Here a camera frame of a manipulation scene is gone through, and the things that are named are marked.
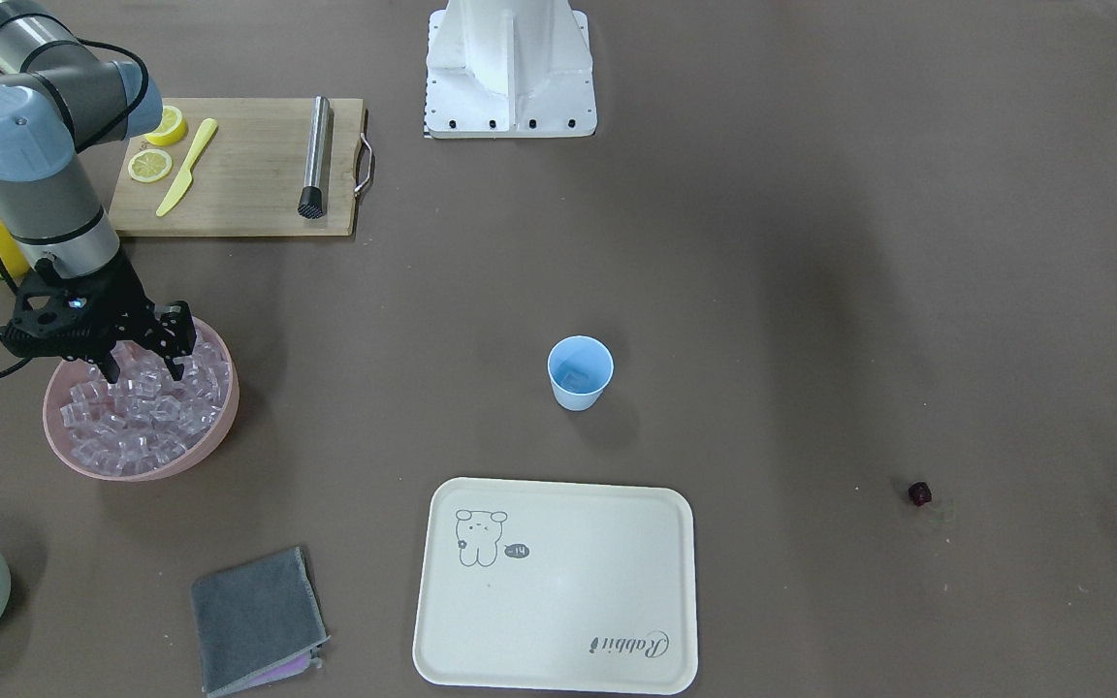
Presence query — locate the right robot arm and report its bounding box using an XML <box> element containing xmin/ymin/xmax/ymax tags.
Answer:
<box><xmin>0</xmin><ymin>1</ymin><xmax>195</xmax><ymax>383</ymax></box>

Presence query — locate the light blue plastic cup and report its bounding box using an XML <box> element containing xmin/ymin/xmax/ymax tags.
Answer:
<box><xmin>547</xmin><ymin>335</ymin><xmax>615</xmax><ymax>412</ymax></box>

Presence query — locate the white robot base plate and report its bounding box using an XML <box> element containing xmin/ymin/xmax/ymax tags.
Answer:
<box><xmin>423</xmin><ymin>1</ymin><xmax>598</xmax><ymax>138</ymax></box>

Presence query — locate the steel muddler black tip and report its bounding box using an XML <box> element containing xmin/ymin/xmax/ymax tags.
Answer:
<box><xmin>297</xmin><ymin>96</ymin><xmax>334</xmax><ymax>220</ymax></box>

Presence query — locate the folded grey cloth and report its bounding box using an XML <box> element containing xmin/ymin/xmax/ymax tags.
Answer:
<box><xmin>190</xmin><ymin>545</ymin><xmax>330</xmax><ymax>697</ymax></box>

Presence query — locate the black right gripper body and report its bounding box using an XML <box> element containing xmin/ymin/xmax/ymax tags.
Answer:
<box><xmin>1</xmin><ymin>255</ymin><xmax>195</xmax><ymax>363</ymax></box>

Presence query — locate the lemon slice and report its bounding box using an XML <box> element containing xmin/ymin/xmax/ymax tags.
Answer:
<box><xmin>127</xmin><ymin>147</ymin><xmax>174</xmax><ymax>184</ymax></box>
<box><xmin>143</xmin><ymin>105</ymin><xmax>189</xmax><ymax>147</ymax></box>

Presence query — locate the pink bowl of ice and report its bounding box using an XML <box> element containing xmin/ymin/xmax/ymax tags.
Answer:
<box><xmin>42</xmin><ymin>319</ymin><xmax>239</xmax><ymax>482</ymax></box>

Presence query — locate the lemon slice upper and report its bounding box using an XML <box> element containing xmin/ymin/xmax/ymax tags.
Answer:
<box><xmin>143</xmin><ymin>105</ymin><xmax>189</xmax><ymax>147</ymax></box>

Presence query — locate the lemon slice lower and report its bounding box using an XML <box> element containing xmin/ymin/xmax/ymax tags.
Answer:
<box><xmin>127</xmin><ymin>147</ymin><xmax>174</xmax><ymax>184</ymax></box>

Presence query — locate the wooden cutting board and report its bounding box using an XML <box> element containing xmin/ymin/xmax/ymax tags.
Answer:
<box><xmin>108</xmin><ymin>98</ymin><xmax>372</xmax><ymax>238</ymax></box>

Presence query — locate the dark red cherry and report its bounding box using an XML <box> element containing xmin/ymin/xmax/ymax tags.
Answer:
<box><xmin>906</xmin><ymin>481</ymin><xmax>954</xmax><ymax>526</ymax></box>

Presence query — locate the cream rabbit serving tray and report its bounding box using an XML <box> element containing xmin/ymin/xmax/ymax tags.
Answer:
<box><xmin>412</xmin><ymin>477</ymin><xmax>699</xmax><ymax>695</ymax></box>

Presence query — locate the yellow plastic knife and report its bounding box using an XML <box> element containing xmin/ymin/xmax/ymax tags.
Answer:
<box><xmin>154</xmin><ymin>118</ymin><xmax>220</xmax><ymax>217</ymax></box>

